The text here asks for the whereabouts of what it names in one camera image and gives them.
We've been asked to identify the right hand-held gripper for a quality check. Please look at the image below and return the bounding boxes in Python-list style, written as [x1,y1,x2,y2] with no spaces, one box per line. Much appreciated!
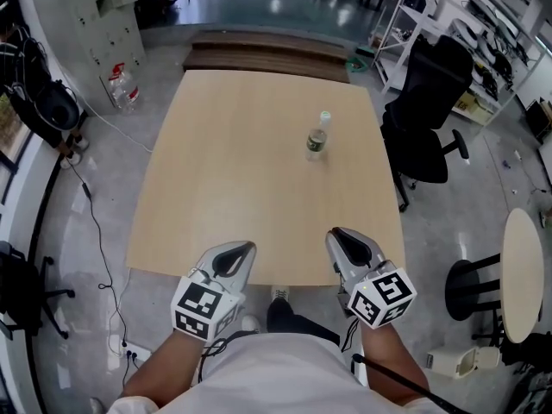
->
[325,226,418,329]

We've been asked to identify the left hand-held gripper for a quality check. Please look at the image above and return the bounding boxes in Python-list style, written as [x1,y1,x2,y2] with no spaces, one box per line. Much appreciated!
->
[171,240,258,344]

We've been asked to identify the clear plastic water bottle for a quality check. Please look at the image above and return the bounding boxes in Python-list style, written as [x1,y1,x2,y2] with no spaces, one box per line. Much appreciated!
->
[304,110,332,163]

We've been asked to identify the white floor device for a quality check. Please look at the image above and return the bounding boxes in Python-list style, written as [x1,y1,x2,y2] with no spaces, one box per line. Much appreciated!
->
[426,345,501,380]

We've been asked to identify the person's left forearm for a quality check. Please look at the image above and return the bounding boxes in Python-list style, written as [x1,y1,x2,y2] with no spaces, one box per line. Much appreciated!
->
[122,329,208,405]

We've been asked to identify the person's right forearm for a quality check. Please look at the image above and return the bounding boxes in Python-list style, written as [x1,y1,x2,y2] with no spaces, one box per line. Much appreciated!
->
[360,321,428,400]

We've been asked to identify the light wooden rectangular table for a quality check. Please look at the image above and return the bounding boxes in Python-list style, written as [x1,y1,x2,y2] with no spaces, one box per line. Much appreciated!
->
[126,69,406,287]

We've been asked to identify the person's black trouser leg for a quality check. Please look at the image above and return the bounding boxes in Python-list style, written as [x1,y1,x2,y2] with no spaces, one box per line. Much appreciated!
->
[266,298,342,347]

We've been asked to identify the black office chair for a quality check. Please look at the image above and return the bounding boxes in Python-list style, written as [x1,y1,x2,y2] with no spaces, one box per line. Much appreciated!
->
[381,34,471,213]
[499,329,552,374]
[0,239,77,340]

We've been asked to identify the person in white shirt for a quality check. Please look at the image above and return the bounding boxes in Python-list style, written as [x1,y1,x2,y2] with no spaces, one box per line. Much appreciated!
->
[107,332,436,414]

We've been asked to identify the white power strip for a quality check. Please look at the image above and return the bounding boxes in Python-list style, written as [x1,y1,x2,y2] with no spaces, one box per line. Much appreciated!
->
[118,345,152,361]

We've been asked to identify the round light wooden table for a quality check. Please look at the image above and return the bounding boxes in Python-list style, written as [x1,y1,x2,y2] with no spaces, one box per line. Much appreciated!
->
[445,207,545,347]

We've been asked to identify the brown cardboard box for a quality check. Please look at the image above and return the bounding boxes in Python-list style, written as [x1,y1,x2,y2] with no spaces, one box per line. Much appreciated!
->
[452,91,480,114]

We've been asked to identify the large clear water jug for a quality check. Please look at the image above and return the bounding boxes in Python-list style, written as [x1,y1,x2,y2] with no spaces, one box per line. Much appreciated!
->
[107,62,140,115]

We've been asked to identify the dark wooden steps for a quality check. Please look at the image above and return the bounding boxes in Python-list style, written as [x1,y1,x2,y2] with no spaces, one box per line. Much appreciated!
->
[183,30,350,85]

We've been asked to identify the dark low cabinet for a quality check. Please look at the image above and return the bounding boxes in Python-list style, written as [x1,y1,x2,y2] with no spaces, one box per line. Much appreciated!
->
[525,97,552,141]

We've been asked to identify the black and white helmet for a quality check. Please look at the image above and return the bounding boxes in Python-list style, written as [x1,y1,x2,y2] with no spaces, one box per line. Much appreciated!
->
[37,79,81,131]

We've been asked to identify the group of stored helmets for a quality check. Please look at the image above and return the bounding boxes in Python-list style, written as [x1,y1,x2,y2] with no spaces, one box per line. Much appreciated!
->
[448,0,530,98]

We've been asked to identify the grey locker cabinet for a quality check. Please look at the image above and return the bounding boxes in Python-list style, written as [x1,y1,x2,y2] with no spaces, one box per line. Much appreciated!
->
[25,0,146,111]

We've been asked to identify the white helmet storage rack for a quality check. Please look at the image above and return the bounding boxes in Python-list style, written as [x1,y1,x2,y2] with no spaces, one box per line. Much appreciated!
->
[370,0,547,124]

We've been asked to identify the black-framed window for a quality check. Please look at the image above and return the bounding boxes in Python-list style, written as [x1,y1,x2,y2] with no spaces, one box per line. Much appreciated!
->
[0,23,61,215]

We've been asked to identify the thin black cable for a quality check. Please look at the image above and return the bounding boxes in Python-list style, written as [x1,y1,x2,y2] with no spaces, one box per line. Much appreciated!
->
[340,317,361,353]
[196,332,242,386]

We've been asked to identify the thick black cable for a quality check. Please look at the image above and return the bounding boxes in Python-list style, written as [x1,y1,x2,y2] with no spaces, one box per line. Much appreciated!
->
[351,354,458,414]

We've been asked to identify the black floor cable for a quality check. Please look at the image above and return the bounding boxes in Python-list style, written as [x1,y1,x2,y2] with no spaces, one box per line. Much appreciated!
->
[66,161,130,387]

